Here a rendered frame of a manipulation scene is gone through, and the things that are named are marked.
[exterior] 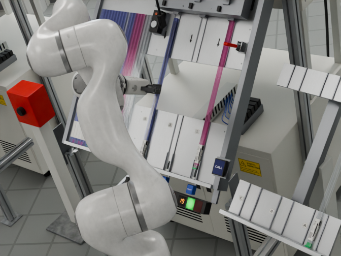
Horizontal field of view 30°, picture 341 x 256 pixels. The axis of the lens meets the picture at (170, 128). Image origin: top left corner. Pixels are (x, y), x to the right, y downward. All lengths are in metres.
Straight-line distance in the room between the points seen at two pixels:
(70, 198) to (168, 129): 1.02
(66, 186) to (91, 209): 1.56
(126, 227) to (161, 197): 0.10
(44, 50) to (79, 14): 0.16
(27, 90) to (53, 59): 1.27
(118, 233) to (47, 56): 0.42
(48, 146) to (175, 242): 0.71
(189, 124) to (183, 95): 0.58
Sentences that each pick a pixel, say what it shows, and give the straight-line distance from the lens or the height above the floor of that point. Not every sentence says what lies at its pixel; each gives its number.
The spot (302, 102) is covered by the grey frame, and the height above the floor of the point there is 0.71.
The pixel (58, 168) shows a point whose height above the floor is 0.36.
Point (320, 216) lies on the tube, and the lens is 1.76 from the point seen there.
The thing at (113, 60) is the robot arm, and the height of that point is 1.36.
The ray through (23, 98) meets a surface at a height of 0.77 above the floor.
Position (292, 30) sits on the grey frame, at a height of 1.00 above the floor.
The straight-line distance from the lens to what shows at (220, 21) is 2.10.
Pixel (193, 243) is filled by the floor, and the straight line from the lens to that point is 2.86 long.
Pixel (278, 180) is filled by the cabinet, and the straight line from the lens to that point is 2.34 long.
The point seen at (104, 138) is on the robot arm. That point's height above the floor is 1.23.
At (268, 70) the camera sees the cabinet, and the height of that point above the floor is 0.62.
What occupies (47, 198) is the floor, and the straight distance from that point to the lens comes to 3.39.
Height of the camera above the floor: 2.02
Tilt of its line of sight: 34 degrees down
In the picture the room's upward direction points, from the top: 15 degrees counter-clockwise
